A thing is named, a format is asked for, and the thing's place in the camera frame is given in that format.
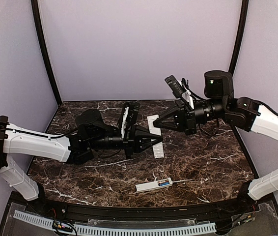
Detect blue AAA battery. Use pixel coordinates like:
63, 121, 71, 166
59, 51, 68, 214
158, 182, 170, 186

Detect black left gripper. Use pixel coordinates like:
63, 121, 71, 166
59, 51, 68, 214
89, 124, 164, 159

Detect white remote battery cover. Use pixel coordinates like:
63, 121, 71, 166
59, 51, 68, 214
146, 114, 166, 159

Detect small circuit board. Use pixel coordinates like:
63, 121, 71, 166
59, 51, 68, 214
237, 215, 255, 226
52, 221, 73, 233

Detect white slotted cable duct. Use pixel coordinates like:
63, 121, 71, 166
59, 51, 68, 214
13, 210, 217, 236

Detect black curved front table rail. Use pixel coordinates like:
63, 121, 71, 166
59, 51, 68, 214
27, 197, 253, 221

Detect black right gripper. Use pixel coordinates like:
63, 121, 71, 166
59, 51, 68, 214
152, 97, 227, 135

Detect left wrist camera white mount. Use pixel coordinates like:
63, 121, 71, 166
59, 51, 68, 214
118, 102, 140, 139

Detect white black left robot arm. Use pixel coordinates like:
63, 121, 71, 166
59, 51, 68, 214
0, 109, 163, 214

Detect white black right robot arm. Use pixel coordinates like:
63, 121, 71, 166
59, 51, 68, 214
153, 70, 278, 141

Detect right small circuit board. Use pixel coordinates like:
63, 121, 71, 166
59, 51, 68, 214
237, 215, 255, 226

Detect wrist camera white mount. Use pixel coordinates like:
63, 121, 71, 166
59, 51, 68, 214
164, 75, 195, 111
118, 102, 140, 139

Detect white remote control body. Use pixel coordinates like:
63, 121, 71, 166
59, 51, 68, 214
136, 177, 173, 193

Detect black left corner frame post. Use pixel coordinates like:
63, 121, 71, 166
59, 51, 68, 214
30, 0, 62, 106

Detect left small circuit board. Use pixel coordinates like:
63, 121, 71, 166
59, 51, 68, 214
52, 221, 73, 233

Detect black right corner frame post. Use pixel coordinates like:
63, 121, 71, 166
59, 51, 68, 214
228, 0, 249, 75

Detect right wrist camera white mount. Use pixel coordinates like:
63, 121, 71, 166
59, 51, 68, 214
164, 75, 195, 111

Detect black corner frame post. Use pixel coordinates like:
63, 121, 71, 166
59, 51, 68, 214
228, 0, 249, 75
30, 0, 62, 106

